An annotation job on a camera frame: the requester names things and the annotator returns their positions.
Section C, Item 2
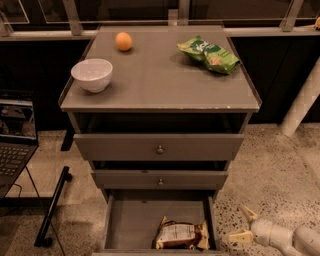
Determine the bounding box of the grey top drawer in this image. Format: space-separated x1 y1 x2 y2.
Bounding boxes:
74 134 244 161

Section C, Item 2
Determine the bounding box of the orange fruit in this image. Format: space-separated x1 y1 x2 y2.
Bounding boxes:
115 32 133 51

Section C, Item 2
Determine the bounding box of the grey drawer cabinet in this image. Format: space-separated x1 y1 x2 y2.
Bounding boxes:
58 25 263 201

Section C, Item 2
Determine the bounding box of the grey open bottom drawer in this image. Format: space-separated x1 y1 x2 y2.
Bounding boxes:
92 190 228 256

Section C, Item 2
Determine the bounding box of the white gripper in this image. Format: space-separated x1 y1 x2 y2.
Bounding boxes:
228 206 295 256

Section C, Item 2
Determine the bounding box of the green chip bag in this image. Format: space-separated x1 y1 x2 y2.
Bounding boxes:
177 36 240 75

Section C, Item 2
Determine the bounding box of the white ceramic bowl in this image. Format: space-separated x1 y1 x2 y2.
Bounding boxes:
71 59 113 93

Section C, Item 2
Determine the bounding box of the metal window railing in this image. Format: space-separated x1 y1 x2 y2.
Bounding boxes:
0 0 320 40

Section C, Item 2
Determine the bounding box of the brown chip bag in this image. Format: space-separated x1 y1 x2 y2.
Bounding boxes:
153 216 210 250

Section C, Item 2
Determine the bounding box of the black stand leg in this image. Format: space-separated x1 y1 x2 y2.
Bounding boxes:
34 166 72 247

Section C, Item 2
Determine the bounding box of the black laptop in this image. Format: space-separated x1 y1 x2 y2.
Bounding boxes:
0 89 39 198

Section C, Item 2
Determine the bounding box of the grey middle drawer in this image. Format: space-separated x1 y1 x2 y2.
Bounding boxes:
92 170 228 190

